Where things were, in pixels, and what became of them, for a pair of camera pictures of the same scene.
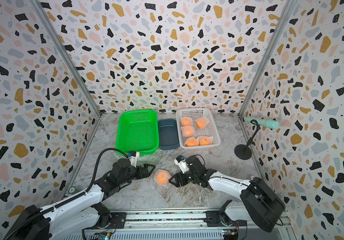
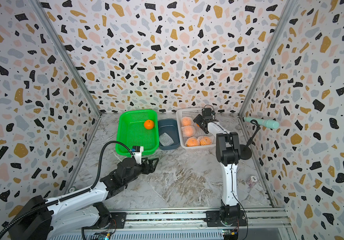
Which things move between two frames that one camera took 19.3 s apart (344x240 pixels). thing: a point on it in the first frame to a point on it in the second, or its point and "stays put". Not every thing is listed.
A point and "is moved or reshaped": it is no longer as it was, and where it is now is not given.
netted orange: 203,140 stays put
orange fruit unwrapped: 161,177 to 149,124
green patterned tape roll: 72,189 stays put
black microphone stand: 243,152 stays put
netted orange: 187,131 stays put
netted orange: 186,121 stays put
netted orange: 202,122 is moved or reshaped
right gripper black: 178,176 to 200,119
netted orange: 191,141 stays put
